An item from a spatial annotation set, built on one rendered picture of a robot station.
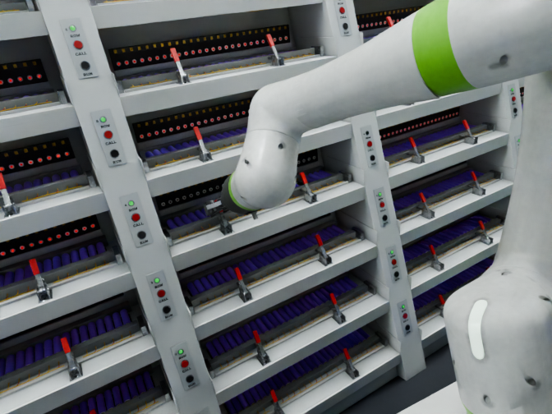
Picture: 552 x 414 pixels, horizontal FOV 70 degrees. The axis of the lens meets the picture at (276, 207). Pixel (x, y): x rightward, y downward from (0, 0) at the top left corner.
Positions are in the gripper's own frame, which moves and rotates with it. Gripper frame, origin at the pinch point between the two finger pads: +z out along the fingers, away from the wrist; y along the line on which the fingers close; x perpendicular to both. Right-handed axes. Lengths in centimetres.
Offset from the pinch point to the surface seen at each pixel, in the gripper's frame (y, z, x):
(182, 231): -10.1, 4.5, -2.5
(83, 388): -43, 5, -29
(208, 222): -3.0, 4.5, -2.4
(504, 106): 115, -3, 3
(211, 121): 8.9, 8.7, 25.4
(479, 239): 96, 12, -42
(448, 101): 86, -5, 10
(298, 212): 20.7, -0.9, -8.1
